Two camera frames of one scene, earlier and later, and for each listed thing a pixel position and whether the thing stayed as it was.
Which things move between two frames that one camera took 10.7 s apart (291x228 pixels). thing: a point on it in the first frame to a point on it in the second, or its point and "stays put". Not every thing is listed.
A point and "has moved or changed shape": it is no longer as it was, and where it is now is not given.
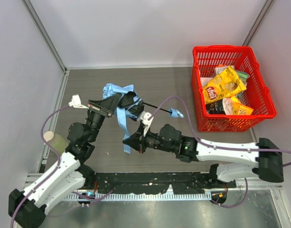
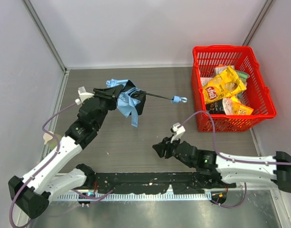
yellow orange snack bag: [239, 108] stays put
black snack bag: [216, 107] stays put
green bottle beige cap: [56, 141] stays put
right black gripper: [140, 143] to [166, 148]
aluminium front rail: [85, 197] stays put
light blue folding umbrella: [130, 106] has moved or changed shape
